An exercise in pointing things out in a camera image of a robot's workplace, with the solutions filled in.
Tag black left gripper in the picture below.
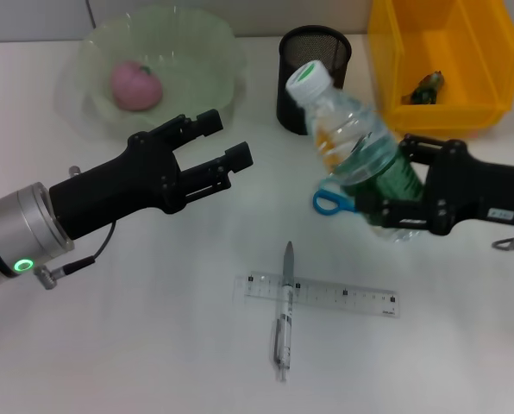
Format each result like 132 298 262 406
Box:
49 109 254 241

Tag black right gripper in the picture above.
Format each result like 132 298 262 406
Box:
354 134 514 236

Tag clear water bottle green label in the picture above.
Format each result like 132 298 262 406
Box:
285 60 426 243

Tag blue scissors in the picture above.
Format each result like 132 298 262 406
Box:
311 179 358 216

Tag green plastic wrapper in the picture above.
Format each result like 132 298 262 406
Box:
401 71 446 104

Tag pink toy peach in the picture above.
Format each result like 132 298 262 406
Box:
111 60 163 112

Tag black mesh pen holder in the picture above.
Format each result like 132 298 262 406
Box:
276 24 353 135

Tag clear plastic ruler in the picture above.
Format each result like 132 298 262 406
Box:
233 269 401 319

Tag silver ballpoint pen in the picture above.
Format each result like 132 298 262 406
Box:
270 241 297 383

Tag translucent green plastic bowl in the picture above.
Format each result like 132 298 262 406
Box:
56 4 249 143

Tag yellow plastic storage bin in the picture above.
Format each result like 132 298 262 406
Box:
367 0 514 138

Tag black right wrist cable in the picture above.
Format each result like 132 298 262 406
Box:
492 215 514 251

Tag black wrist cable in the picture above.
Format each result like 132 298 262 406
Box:
33 219 116 290
492 215 514 251

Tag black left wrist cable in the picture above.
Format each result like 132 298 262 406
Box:
33 219 116 290

